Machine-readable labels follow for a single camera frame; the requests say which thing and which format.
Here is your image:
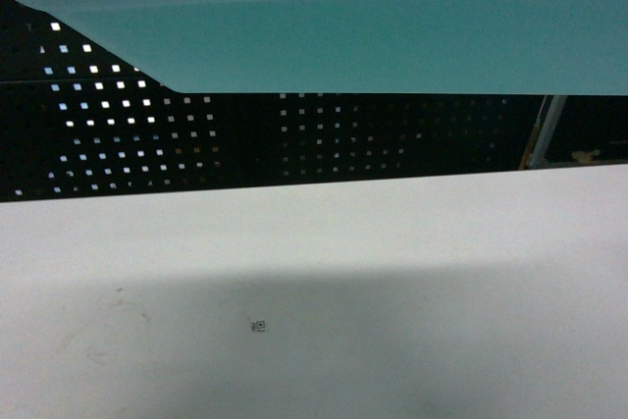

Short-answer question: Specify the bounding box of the teal plastic tray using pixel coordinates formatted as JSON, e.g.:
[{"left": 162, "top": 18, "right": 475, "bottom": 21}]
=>
[{"left": 16, "top": 0, "right": 627, "bottom": 95}]

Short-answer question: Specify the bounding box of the grey metal post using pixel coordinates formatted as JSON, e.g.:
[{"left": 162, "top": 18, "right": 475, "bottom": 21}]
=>
[{"left": 526, "top": 95, "right": 568, "bottom": 169}]

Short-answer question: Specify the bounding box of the black perforated panel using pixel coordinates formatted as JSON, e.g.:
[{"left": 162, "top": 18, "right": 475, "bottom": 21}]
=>
[
  {"left": 274, "top": 92, "right": 628, "bottom": 184},
  {"left": 1, "top": 0, "right": 269, "bottom": 202}
]

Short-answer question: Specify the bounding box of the small QR code sticker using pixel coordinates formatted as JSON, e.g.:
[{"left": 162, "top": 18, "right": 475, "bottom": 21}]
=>
[{"left": 250, "top": 320, "right": 269, "bottom": 334}]

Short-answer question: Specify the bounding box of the black perforated panel left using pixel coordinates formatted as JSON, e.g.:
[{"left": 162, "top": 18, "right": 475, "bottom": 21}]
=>
[{"left": 1, "top": 0, "right": 269, "bottom": 202}]

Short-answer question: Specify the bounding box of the black perforated panel right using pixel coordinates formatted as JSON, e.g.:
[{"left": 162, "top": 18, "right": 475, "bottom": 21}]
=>
[{"left": 274, "top": 92, "right": 628, "bottom": 184}]

